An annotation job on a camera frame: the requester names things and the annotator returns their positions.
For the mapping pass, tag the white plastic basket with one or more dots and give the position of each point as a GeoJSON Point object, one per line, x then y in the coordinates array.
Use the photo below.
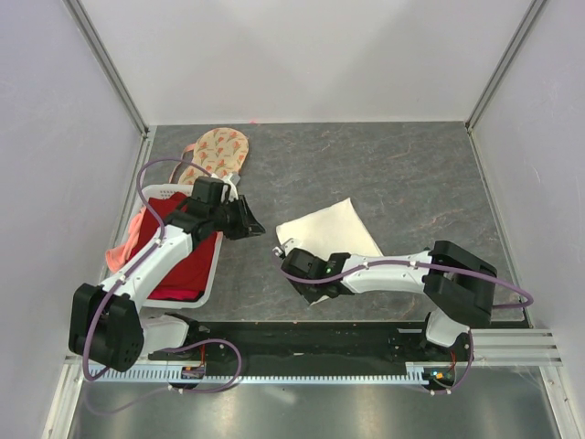
{"type": "Point", "coordinates": [163, 198]}

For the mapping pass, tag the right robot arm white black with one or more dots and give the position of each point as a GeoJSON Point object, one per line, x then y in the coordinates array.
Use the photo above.
{"type": "Point", "coordinates": [455, 280]}

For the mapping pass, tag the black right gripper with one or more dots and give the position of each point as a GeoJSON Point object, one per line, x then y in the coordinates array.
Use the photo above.
{"type": "Point", "coordinates": [309, 296]}

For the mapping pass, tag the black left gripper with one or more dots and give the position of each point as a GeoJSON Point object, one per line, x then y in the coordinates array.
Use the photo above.
{"type": "Point", "coordinates": [247, 225]}

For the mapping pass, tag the floral beige eye mask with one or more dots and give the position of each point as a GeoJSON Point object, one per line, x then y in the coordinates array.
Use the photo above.
{"type": "Point", "coordinates": [220, 151]}

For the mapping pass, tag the pink cloth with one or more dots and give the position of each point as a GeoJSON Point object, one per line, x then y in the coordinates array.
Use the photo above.
{"type": "Point", "coordinates": [117, 257]}

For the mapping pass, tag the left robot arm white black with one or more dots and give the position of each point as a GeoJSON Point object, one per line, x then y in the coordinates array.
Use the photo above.
{"type": "Point", "coordinates": [105, 324]}

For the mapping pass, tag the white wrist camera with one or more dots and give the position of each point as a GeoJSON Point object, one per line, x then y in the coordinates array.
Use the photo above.
{"type": "Point", "coordinates": [282, 250]}
{"type": "Point", "coordinates": [230, 183]}

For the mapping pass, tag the white cloth napkin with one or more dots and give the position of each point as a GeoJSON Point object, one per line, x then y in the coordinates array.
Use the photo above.
{"type": "Point", "coordinates": [328, 238]}

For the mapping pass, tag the white slotted cable duct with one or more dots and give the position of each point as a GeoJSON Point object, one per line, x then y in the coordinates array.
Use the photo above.
{"type": "Point", "coordinates": [176, 374]}

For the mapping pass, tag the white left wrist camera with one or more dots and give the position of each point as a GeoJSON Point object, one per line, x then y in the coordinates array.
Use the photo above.
{"type": "Point", "coordinates": [230, 183]}

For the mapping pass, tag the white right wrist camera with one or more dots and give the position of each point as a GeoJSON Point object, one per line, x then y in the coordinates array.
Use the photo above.
{"type": "Point", "coordinates": [282, 250]}

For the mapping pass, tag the red cloth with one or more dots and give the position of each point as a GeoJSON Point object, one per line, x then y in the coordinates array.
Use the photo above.
{"type": "Point", "coordinates": [187, 282]}

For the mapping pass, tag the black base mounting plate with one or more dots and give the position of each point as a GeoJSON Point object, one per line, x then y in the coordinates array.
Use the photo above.
{"type": "Point", "coordinates": [397, 342]}

